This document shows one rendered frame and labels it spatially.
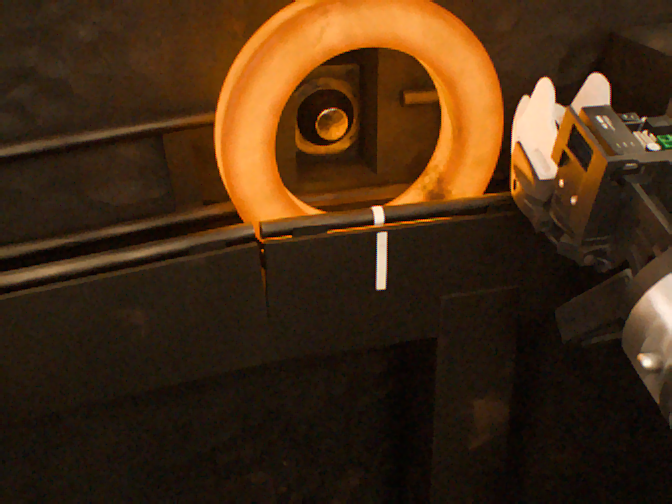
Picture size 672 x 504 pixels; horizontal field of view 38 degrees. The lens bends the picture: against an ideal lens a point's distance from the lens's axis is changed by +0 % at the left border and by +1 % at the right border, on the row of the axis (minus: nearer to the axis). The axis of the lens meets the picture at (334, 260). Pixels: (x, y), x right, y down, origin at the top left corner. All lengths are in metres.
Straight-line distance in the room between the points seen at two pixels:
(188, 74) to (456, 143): 0.18
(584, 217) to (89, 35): 0.32
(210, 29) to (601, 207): 0.27
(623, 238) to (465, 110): 0.14
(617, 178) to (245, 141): 0.22
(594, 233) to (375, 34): 0.18
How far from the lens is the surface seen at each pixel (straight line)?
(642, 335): 0.51
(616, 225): 0.57
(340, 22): 0.59
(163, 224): 0.65
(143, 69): 0.65
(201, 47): 0.65
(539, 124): 0.63
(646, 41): 0.71
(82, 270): 0.59
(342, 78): 0.71
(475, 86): 0.63
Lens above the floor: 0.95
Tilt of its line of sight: 26 degrees down
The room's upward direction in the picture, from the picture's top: straight up
